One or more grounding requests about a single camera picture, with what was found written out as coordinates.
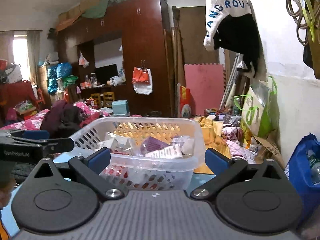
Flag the brown wooden door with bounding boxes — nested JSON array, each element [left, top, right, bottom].
[[172, 5, 221, 66]]

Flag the clear plastic laundry basket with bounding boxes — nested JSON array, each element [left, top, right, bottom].
[[71, 116, 206, 190]]

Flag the dark red wooden wardrobe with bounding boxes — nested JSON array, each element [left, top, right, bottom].
[[57, 0, 175, 117]]

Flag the purple small box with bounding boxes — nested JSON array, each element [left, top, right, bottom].
[[140, 137, 169, 155]]

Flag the orange white hanging bag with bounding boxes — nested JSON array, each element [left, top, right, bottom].
[[131, 60, 153, 95]]

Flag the teal small box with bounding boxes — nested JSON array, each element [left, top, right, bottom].
[[112, 100, 130, 116]]

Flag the green white shopping bag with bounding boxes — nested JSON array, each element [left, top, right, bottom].
[[233, 76, 280, 138]]

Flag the coiled beige rope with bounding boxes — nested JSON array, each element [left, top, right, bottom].
[[286, 0, 318, 46]]

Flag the blue fabric bag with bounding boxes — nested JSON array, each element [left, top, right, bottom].
[[285, 133, 319, 224]]

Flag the pink foam mat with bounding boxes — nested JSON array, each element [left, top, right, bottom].
[[184, 63, 225, 115]]

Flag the white bag blue letters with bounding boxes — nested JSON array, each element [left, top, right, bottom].
[[203, 0, 260, 77]]

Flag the yellow orange blanket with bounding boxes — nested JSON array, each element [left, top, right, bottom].
[[193, 116, 231, 159]]

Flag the yellow green hanging strap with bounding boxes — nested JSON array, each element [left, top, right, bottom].
[[291, 0, 317, 43]]

